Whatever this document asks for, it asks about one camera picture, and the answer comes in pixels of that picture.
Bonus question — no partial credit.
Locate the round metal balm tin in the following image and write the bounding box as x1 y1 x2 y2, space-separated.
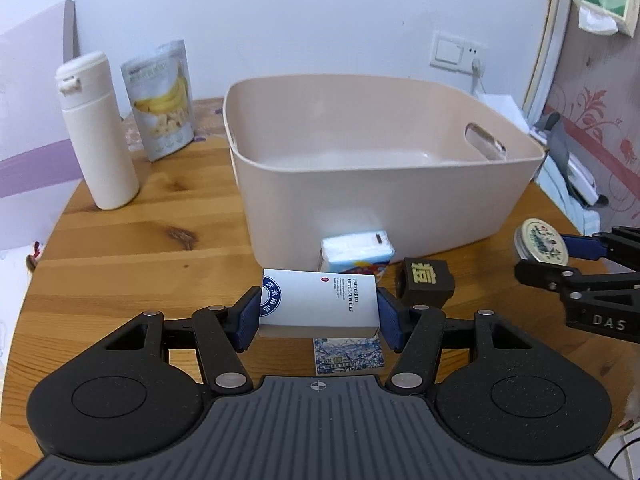
514 218 570 266

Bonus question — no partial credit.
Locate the white card box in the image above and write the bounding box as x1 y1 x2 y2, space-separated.
258 269 380 339

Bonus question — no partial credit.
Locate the light blue bed sheet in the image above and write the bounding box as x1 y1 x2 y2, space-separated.
534 157 601 235

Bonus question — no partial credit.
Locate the black cube gold character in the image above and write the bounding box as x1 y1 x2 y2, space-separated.
396 258 456 309

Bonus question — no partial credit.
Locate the blue patterned card box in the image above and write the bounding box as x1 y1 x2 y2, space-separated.
312 336 385 376

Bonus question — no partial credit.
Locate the blue white tissue pack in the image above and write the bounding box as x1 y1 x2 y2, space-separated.
319 231 395 278

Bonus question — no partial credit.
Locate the beige plastic storage basket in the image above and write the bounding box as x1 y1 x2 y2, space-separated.
222 75 544 270

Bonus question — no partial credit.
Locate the pink leaning board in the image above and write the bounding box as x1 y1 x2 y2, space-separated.
1 0 81 250

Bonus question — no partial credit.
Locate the banana chips snack pouch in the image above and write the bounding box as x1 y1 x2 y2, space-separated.
120 39 195 162

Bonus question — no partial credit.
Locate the cream thermos bottle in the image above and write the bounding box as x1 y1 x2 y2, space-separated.
55 51 140 210

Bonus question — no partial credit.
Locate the white device with grey strap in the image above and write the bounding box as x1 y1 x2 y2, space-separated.
530 112 608 208

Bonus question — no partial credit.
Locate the white plug and cable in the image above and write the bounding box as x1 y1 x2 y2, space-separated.
470 58 490 97

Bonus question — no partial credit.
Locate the white wall switch socket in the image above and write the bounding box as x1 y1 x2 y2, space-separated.
430 32 487 75

